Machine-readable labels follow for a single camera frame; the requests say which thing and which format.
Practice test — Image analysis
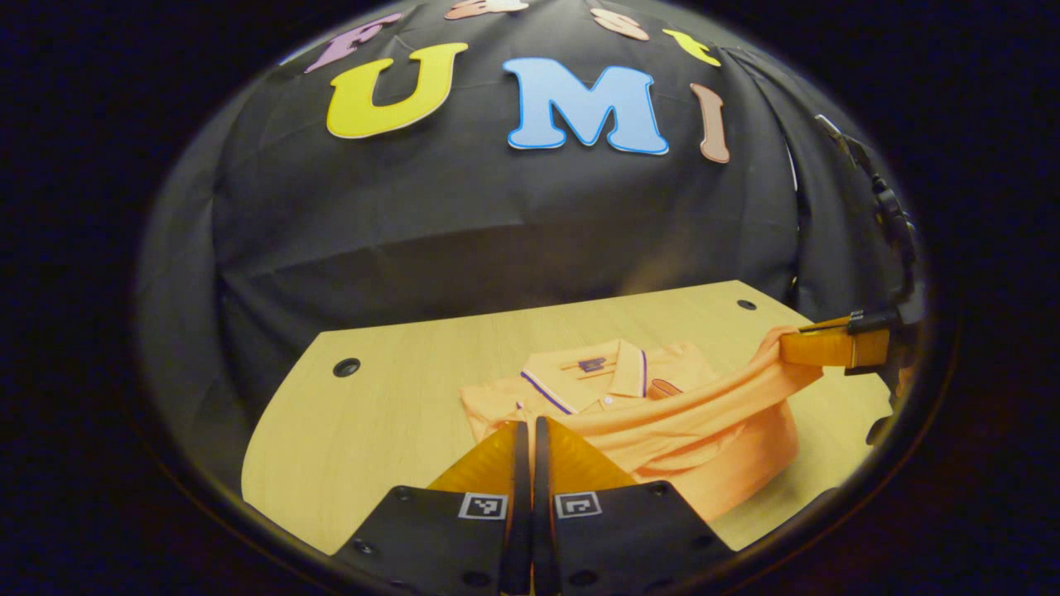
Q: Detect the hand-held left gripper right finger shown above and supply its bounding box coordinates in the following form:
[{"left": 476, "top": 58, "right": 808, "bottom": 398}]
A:
[{"left": 532, "top": 416, "right": 738, "bottom": 596}]

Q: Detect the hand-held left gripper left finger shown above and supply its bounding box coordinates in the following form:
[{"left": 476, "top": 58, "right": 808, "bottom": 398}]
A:
[{"left": 331, "top": 421, "right": 532, "bottom": 596}]

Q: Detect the orange T-shirt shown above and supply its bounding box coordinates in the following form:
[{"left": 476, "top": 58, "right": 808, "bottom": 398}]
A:
[{"left": 460, "top": 325, "right": 826, "bottom": 522}]

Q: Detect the black backdrop cloth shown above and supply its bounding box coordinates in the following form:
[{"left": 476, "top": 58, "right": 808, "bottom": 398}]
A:
[{"left": 137, "top": 0, "right": 922, "bottom": 493}]

